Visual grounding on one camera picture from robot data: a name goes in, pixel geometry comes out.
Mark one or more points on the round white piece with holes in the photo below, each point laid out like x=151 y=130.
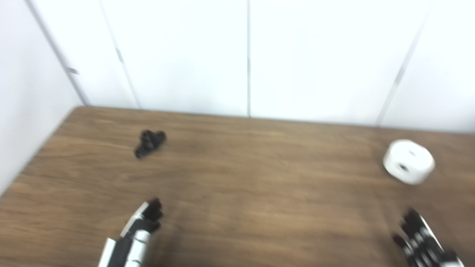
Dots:
x=408 y=161

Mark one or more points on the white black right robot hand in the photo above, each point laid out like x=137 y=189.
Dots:
x=421 y=241

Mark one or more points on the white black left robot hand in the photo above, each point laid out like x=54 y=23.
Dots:
x=135 y=237

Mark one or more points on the black flanged holder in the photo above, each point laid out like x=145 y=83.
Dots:
x=149 y=142

